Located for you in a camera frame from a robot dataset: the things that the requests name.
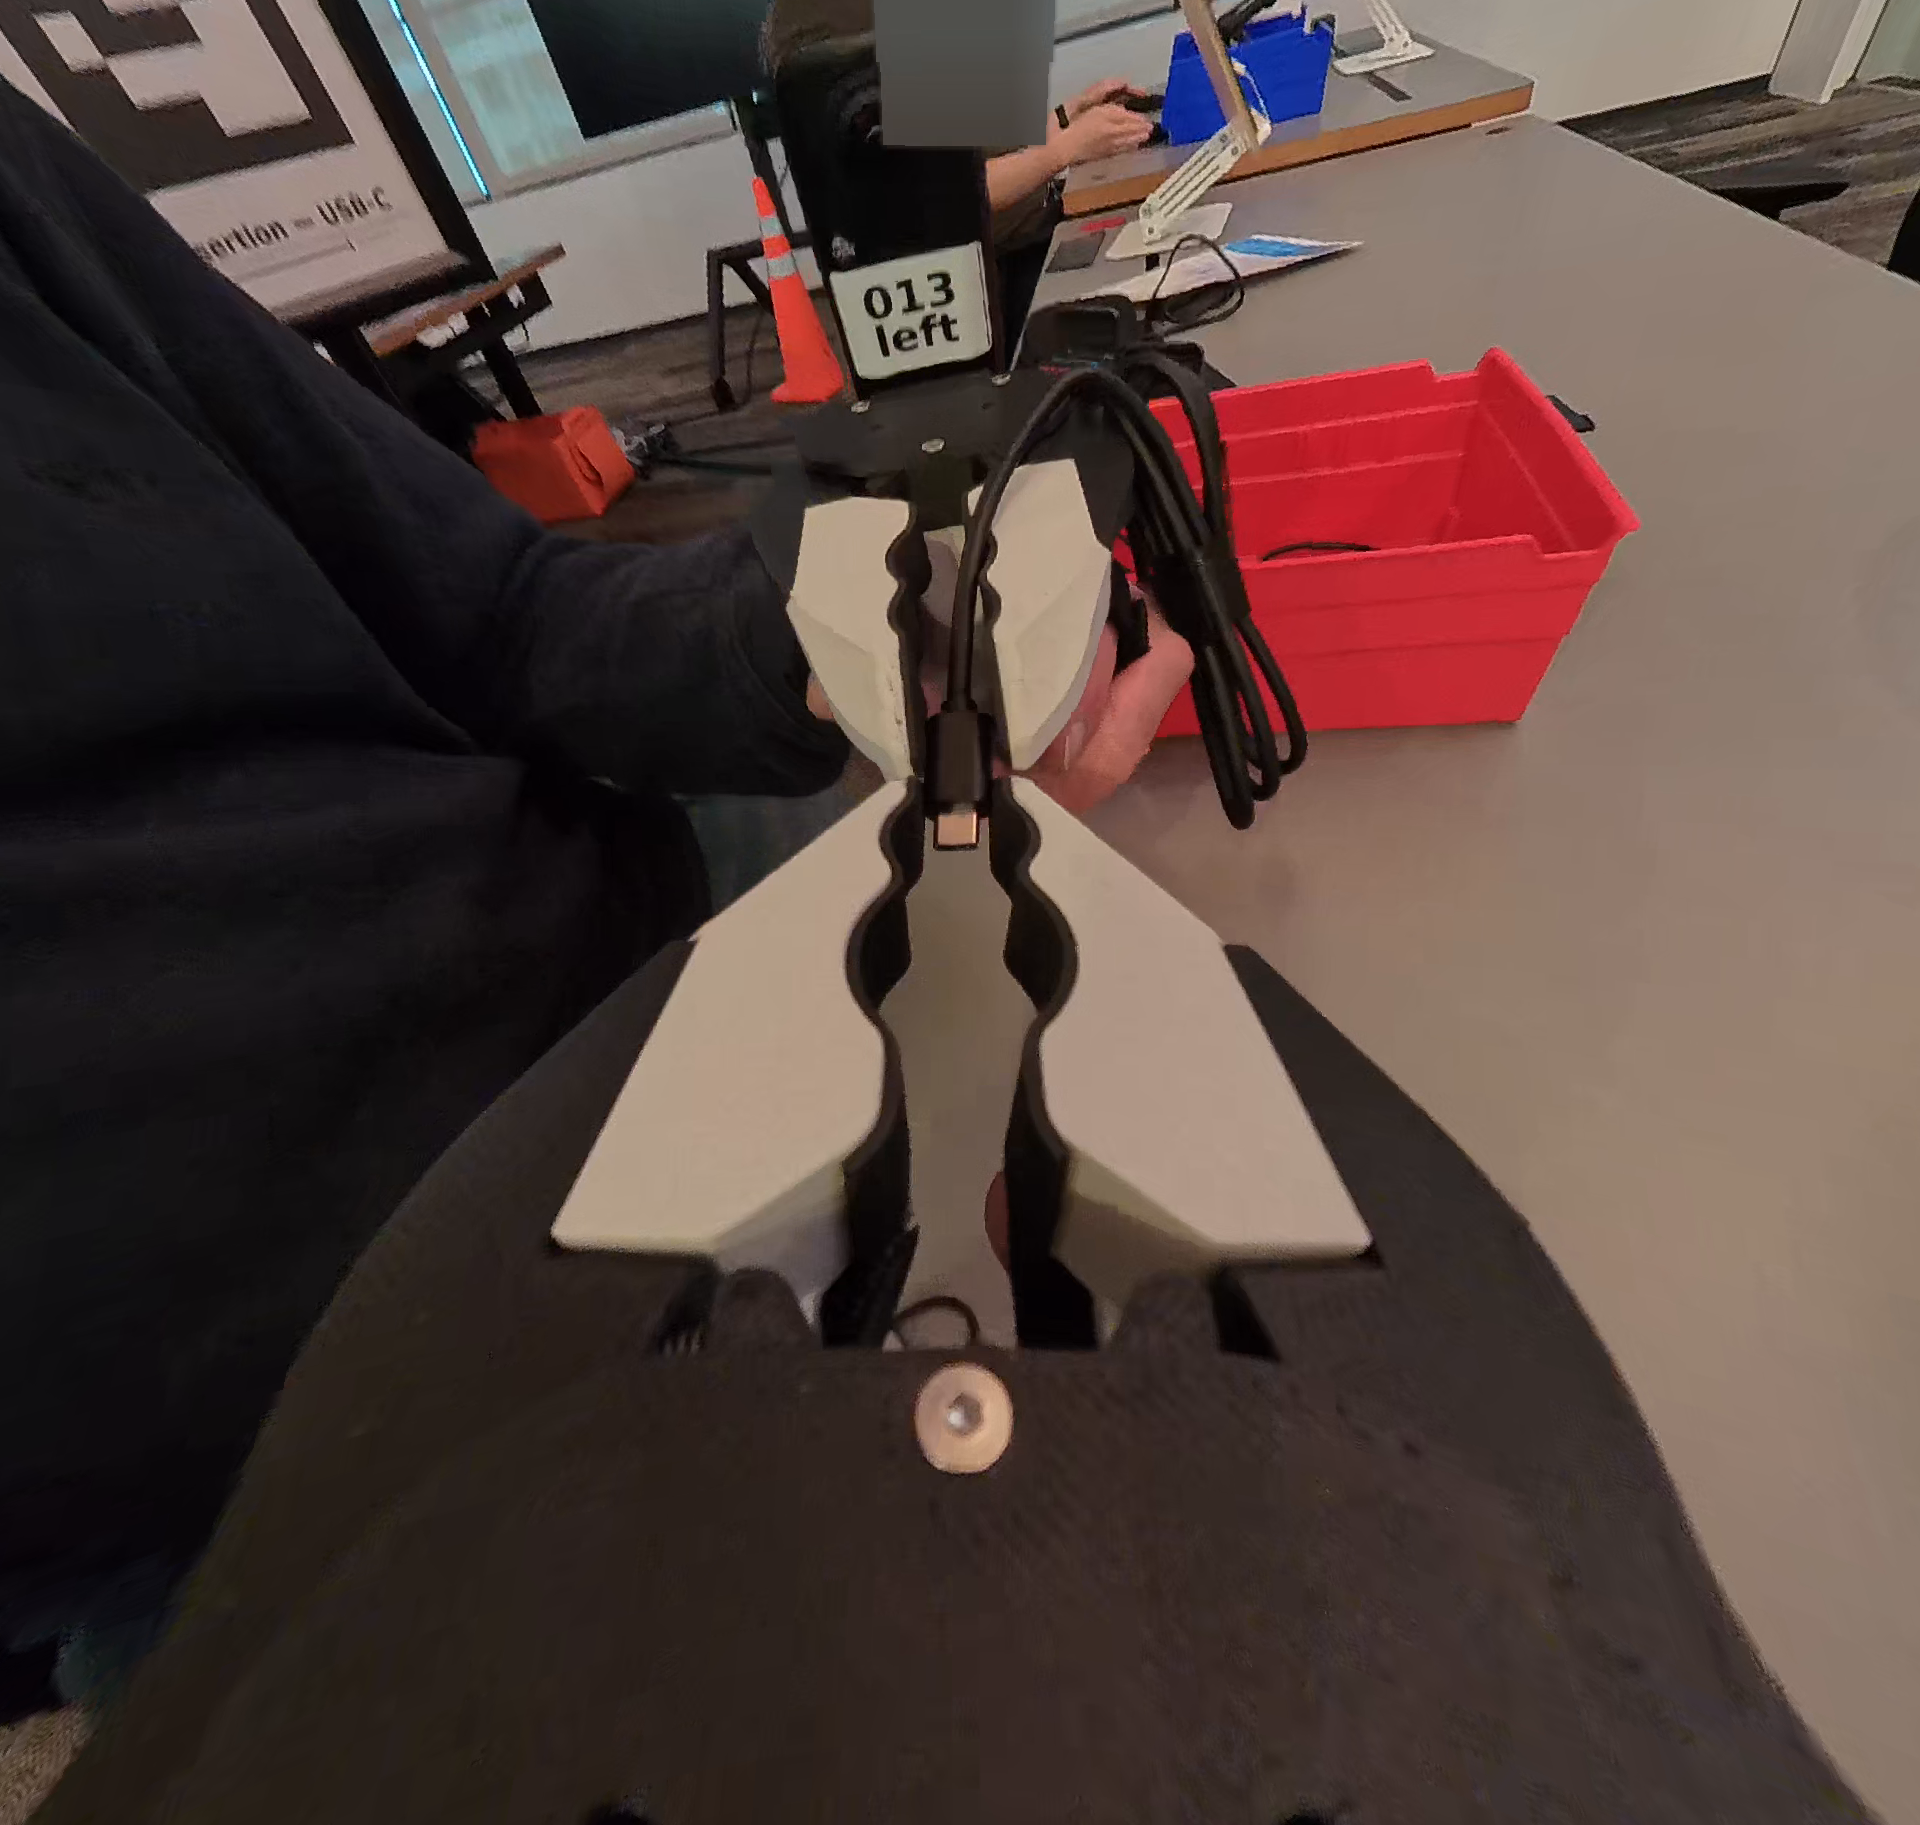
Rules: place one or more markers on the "orange traffic cone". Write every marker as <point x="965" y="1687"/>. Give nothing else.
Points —
<point x="798" y="326"/>

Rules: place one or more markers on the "person's left hand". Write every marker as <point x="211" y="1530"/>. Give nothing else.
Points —
<point x="1135" y="717"/>

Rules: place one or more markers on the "small wooden table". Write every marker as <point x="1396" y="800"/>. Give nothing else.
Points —
<point x="450" y="281"/>

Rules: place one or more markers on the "red plastic bin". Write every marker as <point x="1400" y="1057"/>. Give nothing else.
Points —
<point x="1410" y="596"/>

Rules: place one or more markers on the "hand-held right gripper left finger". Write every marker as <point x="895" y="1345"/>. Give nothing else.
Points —
<point x="736" y="1092"/>

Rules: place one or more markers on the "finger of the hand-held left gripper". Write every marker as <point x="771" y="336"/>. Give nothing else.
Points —
<point x="851" y="628"/>
<point x="1056" y="610"/>

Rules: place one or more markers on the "person's right hand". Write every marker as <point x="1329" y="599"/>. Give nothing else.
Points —
<point x="1003" y="1213"/>

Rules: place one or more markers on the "printed sign board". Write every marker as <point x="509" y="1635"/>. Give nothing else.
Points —
<point x="181" y="56"/>

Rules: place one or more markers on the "red floor container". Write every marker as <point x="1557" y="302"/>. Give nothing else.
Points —
<point x="557" y="460"/>

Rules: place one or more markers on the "person's left forearm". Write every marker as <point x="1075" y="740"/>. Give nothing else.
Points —
<point x="600" y="658"/>

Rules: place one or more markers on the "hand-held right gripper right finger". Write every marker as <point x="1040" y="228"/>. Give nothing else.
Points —
<point x="1201" y="1106"/>

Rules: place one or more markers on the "wooden beam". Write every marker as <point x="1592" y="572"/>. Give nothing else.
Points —
<point x="1410" y="100"/>

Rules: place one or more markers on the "blue box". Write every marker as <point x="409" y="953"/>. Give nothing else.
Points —
<point x="1260" y="71"/>

